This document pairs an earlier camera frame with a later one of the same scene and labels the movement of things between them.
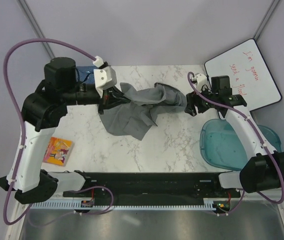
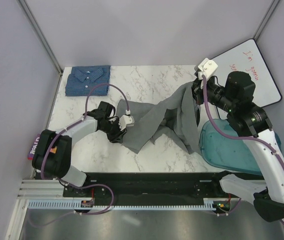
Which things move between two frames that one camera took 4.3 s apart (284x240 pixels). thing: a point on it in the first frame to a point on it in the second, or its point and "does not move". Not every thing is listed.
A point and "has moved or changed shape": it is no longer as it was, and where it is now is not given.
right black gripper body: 202,105 to 199,95
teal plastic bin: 221,145 does not move
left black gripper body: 105,100 to 113,130
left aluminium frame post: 34,24 does not move
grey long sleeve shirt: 133,119 has moved or changed shape
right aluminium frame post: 265,18 does not move
